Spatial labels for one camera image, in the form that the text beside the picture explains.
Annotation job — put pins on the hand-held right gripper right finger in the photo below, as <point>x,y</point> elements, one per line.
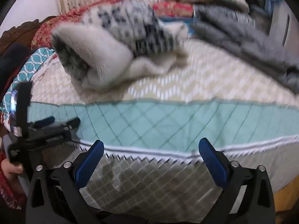
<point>213,163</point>

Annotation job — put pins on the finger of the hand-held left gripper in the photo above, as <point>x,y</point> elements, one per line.
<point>44,121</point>
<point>70,123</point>

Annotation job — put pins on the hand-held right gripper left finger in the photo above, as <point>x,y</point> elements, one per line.
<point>90,163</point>

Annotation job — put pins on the white black-patterned fleece garment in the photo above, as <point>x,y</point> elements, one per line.
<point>105,51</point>

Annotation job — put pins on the person's left forearm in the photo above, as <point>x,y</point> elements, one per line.
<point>11,193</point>

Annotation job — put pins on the person's left hand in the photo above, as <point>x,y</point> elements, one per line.
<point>12,170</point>

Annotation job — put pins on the striped patchwork bedspread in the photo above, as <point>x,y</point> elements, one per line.
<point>163,121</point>

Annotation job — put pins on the black furry cushion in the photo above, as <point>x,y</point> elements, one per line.
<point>11,60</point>

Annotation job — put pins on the carved wooden headboard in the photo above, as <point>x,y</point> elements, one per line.
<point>14,37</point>

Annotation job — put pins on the grey puffer jacket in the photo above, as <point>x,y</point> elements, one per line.
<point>245,42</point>

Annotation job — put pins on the red patchwork quilt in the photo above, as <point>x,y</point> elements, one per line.
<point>172,9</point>

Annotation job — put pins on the dark jacket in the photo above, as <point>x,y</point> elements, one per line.
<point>257,2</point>

